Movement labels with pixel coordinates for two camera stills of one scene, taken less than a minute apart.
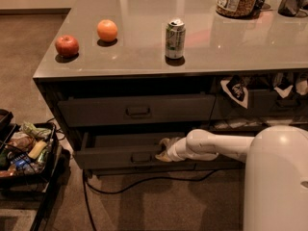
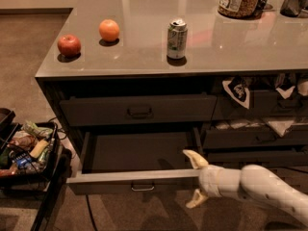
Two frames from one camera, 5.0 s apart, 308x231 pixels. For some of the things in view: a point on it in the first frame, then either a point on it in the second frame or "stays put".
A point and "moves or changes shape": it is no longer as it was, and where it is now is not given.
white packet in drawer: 279,121 stays put
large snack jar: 238,1 stays put
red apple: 66,45 stays put
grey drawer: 126,151 moves or changes shape
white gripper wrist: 174,150 -> 208,179
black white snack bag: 238,89 stays put
